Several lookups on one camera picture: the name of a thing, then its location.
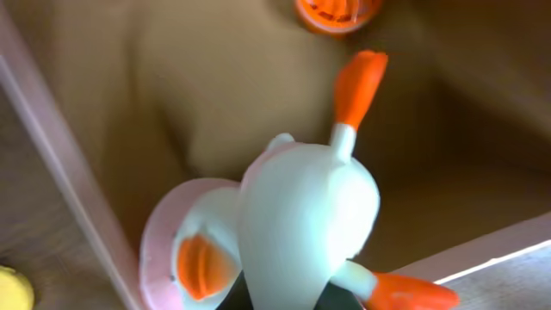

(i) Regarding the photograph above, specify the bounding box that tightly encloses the white cardboard box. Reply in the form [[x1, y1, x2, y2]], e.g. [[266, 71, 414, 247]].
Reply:
[[1, 1, 550, 309]]

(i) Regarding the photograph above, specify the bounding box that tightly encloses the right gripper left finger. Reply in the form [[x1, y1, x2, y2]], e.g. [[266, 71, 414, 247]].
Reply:
[[216, 272, 254, 310]]

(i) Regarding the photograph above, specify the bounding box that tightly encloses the white pink duck toy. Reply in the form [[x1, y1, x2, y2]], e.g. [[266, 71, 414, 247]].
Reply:
[[139, 50, 460, 310]]

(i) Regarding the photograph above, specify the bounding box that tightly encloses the orange round plastic toy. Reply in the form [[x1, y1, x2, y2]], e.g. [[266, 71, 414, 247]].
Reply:
[[294, 0, 384, 36]]

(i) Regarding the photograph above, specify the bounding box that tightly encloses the yellow rattle drum toy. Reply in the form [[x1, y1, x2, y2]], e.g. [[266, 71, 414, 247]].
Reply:
[[0, 266, 34, 310]]

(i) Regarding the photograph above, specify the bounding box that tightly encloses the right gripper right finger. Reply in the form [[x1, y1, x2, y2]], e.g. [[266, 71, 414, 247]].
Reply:
[[314, 282, 364, 310]]

